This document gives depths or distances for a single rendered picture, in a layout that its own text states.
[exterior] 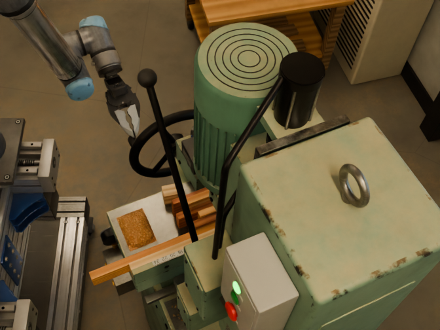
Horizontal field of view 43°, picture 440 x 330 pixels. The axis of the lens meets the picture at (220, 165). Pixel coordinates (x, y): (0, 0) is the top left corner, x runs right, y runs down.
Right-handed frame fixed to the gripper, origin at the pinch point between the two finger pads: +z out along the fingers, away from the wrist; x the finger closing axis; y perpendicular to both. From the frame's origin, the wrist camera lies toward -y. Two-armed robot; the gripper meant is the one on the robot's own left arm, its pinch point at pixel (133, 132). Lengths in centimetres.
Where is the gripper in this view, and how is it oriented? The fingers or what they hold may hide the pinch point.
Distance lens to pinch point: 163.6
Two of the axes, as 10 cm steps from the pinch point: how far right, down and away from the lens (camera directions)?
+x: -9.2, 3.4, -2.2
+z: 3.5, 9.4, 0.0
